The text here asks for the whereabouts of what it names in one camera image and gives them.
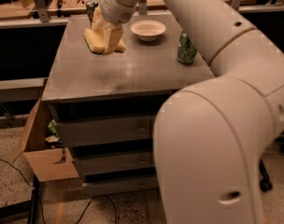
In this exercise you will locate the black metal stand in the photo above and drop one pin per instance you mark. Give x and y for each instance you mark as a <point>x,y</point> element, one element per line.
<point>27,207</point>

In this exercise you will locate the green wrapper in box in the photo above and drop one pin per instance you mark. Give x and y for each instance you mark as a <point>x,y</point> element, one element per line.
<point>52,137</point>

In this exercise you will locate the silver blue tall can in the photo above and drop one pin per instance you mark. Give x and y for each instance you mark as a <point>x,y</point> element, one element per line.
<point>91,5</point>

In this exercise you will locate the grey drawer cabinet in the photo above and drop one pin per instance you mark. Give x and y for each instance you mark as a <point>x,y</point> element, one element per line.
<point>105,105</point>

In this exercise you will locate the wooden workbench behind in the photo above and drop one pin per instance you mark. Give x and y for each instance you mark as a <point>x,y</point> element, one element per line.
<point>23,3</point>

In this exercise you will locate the green crushed can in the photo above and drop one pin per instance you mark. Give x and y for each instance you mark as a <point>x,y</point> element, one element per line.
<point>186,51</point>

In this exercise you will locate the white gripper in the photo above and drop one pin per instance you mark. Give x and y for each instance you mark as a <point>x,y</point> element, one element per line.
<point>118,10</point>

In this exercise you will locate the black office chair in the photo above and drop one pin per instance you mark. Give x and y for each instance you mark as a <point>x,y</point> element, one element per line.
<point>272,165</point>

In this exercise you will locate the yellow sponge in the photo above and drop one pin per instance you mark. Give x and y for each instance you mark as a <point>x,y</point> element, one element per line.
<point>96,43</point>

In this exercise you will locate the cardboard box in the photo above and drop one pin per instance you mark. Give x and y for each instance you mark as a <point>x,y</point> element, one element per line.
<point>48,164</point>

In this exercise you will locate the white bowl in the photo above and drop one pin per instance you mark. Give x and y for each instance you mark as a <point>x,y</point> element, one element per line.
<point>148,30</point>

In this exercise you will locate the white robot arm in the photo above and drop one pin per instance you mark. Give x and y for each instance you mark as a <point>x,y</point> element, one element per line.
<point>208,138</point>

